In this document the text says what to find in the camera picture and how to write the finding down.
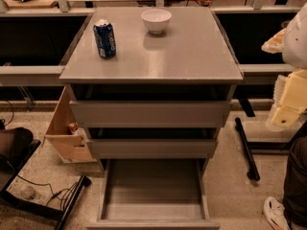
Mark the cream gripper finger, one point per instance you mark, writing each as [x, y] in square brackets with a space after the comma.
[275, 44]
[289, 100]

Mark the blue pepsi can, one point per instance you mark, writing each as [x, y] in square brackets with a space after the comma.
[105, 38]

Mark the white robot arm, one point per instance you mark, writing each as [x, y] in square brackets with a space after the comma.
[295, 41]

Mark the grey drawer cabinet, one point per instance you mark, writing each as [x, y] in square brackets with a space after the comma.
[188, 62]

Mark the grey open bottom drawer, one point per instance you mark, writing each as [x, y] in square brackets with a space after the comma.
[153, 194]

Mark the grey middle drawer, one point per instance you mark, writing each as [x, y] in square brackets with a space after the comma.
[151, 149]

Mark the grey top drawer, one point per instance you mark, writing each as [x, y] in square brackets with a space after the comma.
[150, 114]

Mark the black bar on floor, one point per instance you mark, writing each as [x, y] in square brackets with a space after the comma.
[252, 173]

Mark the dark trouser leg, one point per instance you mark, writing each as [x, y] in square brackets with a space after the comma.
[295, 185]

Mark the white sneaker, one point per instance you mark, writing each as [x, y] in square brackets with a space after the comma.
[274, 213]

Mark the white ceramic bowl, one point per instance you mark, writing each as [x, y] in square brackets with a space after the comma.
[156, 21]

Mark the red snack packet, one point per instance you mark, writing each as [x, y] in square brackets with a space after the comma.
[73, 127]

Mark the brown cardboard box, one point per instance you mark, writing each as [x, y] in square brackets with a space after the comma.
[71, 148]

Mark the clear plastic bottle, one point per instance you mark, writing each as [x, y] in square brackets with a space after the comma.
[30, 193]

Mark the black cart frame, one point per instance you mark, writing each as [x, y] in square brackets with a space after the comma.
[17, 145]

